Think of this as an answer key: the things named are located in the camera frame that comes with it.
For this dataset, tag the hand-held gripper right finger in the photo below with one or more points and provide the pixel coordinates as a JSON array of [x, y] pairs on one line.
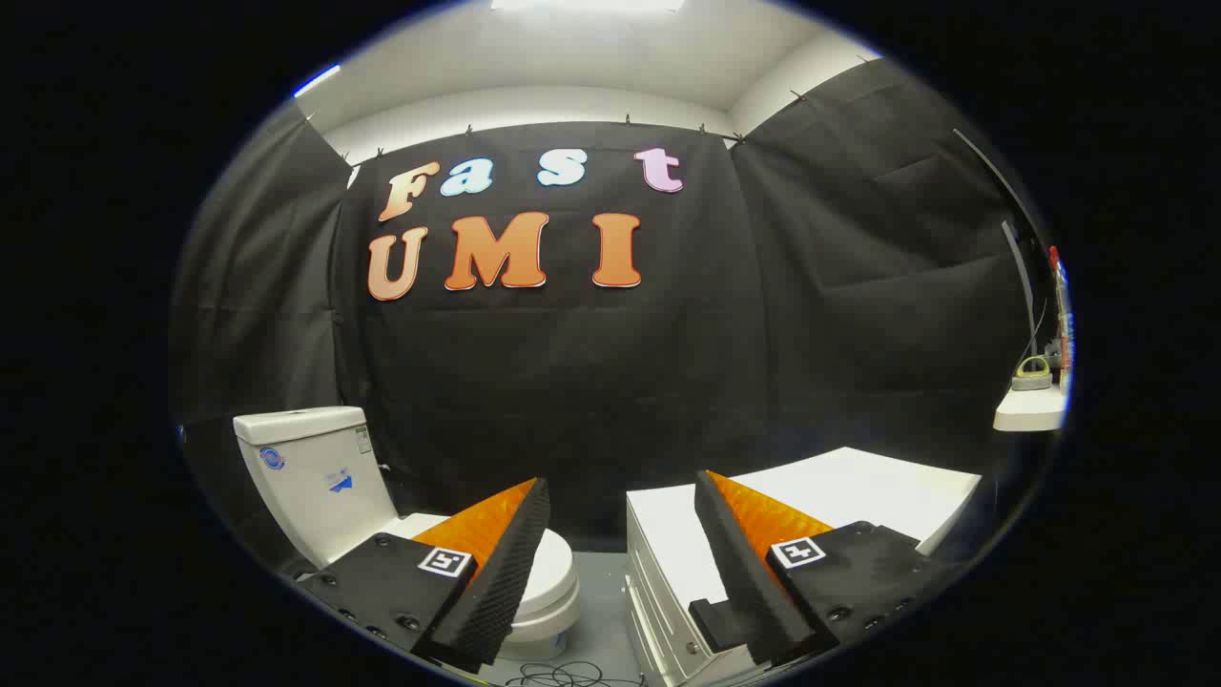
[[739, 572]]

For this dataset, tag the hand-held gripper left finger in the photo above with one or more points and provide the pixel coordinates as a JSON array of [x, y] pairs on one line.
[[510, 572]]

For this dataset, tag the white toilet lid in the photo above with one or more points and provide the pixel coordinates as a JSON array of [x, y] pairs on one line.
[[555, 563]]

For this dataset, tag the white toilet seat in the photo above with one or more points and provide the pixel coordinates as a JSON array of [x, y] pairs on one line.
[[548, 611]]

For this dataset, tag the white toilet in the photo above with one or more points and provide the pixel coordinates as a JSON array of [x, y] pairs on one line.
[[315, 477]]

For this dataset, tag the white drawer cabinet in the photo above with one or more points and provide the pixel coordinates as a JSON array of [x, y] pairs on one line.
[[858, 487]]

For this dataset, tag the black backdrop cloth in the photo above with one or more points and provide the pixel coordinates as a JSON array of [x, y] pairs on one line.
[[572, 382]]

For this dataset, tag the small grey green object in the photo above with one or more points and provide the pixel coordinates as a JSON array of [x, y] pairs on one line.
[[1032, 377]]

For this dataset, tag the white wall shelf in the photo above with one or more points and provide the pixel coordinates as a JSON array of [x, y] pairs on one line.
[[1030, 410]]

